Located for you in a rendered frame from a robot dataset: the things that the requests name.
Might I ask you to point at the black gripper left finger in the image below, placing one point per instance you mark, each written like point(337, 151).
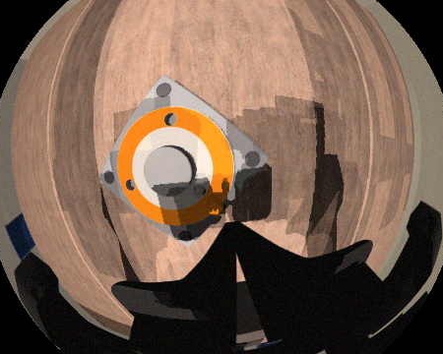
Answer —
point(206, 294)

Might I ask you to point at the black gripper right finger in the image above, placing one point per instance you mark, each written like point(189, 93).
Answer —
point(277, 278)

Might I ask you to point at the orange round plate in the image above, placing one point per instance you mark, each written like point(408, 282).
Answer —
point(209, 150)

